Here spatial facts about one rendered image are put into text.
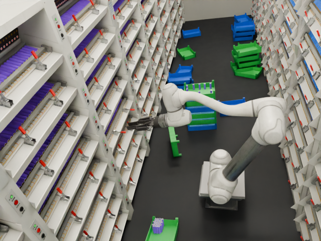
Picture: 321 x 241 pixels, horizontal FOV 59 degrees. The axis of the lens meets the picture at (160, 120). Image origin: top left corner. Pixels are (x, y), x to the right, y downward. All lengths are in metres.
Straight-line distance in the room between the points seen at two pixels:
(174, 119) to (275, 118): 0.60
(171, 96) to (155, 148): 1.24
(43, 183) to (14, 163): 0.20
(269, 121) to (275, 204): 1.02
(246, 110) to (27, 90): 1.16
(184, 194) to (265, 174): 0.71
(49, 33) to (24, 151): 0.56
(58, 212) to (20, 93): 0.60
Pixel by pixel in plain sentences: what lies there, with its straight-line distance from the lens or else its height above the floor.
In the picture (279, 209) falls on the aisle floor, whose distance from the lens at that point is 2.41.
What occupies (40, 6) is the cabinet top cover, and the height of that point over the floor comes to 1.69.
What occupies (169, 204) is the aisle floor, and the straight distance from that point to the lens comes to 2.43.
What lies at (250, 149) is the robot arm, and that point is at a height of 0.78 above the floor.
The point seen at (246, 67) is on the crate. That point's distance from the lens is 3.98.
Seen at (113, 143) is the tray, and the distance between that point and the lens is 2.02.
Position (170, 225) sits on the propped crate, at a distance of 2.32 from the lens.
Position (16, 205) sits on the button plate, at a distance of 1.22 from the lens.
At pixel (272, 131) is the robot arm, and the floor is 0.97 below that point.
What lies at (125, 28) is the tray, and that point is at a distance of 2.60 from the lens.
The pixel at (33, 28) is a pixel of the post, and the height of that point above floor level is 1.60.
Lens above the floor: 1.98
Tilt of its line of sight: 38 degrees down
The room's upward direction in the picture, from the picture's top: 12 degrees counter-clockwise
